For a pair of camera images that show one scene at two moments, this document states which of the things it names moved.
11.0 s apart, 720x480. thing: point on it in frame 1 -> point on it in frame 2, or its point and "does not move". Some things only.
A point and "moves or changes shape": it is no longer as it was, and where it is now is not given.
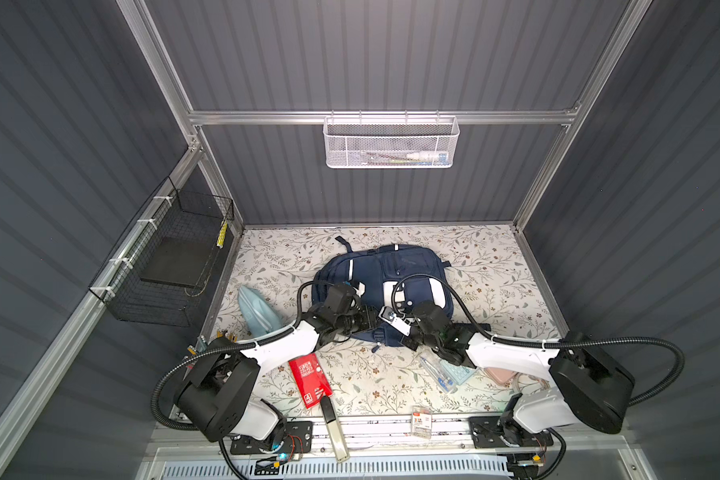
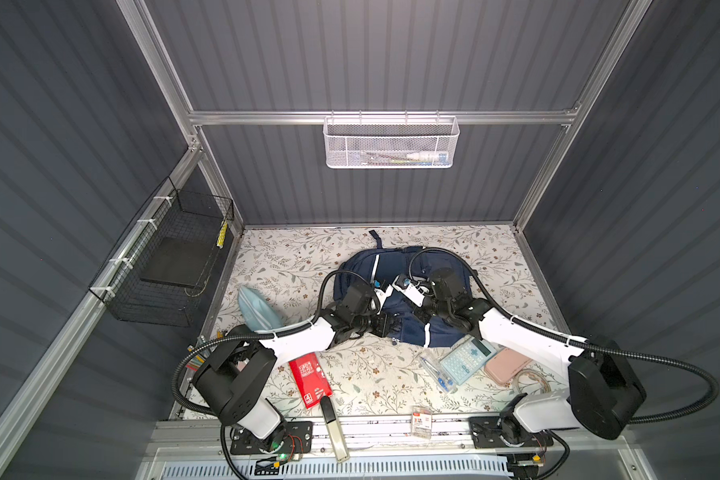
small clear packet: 421,421 does not move
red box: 310,378 does not move
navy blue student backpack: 393,277 moves or changes shape
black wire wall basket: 164,266 does not move
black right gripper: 406,341 -> 420,313
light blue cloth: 257,315 does not move
